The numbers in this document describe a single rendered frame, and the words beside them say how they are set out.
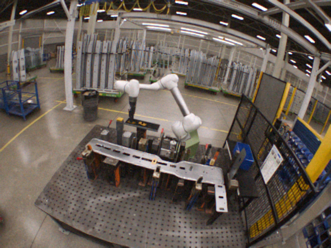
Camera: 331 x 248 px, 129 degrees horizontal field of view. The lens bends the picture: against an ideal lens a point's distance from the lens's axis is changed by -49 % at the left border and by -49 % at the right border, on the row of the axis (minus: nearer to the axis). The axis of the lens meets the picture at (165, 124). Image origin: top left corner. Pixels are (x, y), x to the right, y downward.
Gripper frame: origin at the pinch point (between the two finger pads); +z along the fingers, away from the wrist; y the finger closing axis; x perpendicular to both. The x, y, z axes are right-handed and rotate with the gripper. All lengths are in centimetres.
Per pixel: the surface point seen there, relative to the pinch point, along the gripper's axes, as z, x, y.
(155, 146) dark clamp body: 14.5, 33.9, 12.1
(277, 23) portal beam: -222, 213, -263
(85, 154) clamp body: 15, -16, 57
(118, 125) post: 10.2, -13.5, 3.8
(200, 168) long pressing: 20, 81, 17
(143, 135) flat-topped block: 15.7, 14.8, 0.2
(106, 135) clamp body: 14.6, -18.3, 21.8
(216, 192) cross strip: 20, 99, 41
